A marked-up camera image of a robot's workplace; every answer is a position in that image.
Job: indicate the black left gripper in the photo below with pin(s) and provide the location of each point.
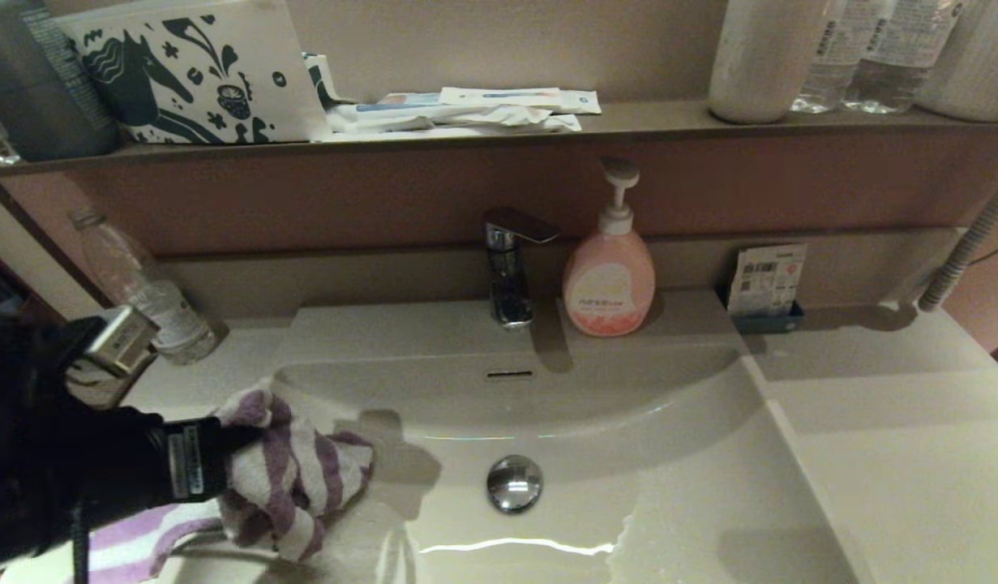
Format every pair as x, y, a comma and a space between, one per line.
186, 462

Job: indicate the purple white striped towel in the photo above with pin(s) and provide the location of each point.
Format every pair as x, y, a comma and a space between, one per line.
288, 478

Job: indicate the chrome faucet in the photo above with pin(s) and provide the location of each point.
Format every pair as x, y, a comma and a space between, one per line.
508, 276

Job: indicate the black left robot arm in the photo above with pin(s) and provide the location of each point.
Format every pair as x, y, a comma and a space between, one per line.
44, 470

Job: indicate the white ceramic sink basin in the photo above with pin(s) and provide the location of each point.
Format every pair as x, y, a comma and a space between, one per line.
588, 454

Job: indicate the clear plastic bottle with label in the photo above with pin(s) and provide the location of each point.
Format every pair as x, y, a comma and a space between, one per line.
122, 259

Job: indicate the brown wooden side shelf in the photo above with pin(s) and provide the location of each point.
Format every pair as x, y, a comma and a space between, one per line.
12, 280

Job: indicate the chrome drain stopper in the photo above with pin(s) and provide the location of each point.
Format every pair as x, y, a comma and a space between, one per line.
515, 484

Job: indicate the white horse print box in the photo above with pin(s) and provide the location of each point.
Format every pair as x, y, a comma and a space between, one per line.
199, 73

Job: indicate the dark grey cylinder container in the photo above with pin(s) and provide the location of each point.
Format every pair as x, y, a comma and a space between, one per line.
28, 89

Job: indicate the green white patterned packet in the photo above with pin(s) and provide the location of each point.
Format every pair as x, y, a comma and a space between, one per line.
320, 79

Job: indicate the white packet with blue print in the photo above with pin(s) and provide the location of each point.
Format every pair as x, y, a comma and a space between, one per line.
401, 100

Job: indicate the crumpled white packet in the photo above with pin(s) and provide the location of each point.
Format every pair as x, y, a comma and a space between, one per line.
466, 122

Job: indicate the pink soap pump bottle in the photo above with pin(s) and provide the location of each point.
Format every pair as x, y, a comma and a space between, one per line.
609, 284

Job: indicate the long white packet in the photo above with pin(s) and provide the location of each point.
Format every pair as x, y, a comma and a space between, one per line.
523, 99

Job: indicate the small blue holder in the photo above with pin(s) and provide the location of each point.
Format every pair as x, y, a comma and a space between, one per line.
762, 324

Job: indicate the white barcode card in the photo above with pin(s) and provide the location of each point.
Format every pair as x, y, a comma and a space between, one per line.
766, 280

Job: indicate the tall white bottle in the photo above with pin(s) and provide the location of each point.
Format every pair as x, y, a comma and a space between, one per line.
762, 65

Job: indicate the clear water bottle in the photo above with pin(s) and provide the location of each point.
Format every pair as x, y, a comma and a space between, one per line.
896, 73
829, 73

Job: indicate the wide white container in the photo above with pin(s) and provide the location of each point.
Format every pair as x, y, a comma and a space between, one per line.
975, 73

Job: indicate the brown wall shelf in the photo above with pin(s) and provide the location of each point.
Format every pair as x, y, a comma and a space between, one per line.
434, 151

